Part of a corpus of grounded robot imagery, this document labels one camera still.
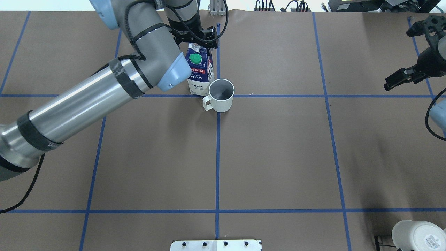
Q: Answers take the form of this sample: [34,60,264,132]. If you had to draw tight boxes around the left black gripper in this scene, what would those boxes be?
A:
[172,25,206,46]

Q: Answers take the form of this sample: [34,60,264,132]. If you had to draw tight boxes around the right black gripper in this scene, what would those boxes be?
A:
[384,47,446,92]

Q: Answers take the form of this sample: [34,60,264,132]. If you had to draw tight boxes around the milk carton blue white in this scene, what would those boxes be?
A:
[185,43,215,96]

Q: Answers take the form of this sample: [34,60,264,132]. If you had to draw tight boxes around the white ribbed mug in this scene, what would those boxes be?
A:
[202,78,235,113]

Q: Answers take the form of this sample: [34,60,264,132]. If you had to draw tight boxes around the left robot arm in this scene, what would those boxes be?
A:
[1,0,200,181]

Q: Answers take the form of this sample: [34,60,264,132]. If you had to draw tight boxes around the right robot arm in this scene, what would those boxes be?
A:
[384,35,445,141]

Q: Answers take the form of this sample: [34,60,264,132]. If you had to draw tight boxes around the white cup on rack front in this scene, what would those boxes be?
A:
[391,220,446,251]

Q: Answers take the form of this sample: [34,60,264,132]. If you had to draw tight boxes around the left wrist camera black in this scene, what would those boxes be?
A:
[197,26,219,49]

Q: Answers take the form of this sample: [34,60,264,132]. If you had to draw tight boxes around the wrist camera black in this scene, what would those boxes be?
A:
[406,15,446,48]
[197,26,219,49]

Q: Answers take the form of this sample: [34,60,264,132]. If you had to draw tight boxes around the aluminium frame post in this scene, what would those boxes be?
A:
[208,0,227,16]

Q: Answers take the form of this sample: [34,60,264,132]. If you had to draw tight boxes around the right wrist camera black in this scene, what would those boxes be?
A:
[406,15,446,48]

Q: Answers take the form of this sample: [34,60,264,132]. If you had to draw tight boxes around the black wire cup rack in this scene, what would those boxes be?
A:
[373,235,397,251]

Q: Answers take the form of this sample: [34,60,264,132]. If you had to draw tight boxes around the white camera pole base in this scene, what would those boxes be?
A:
[170,239,262,251]

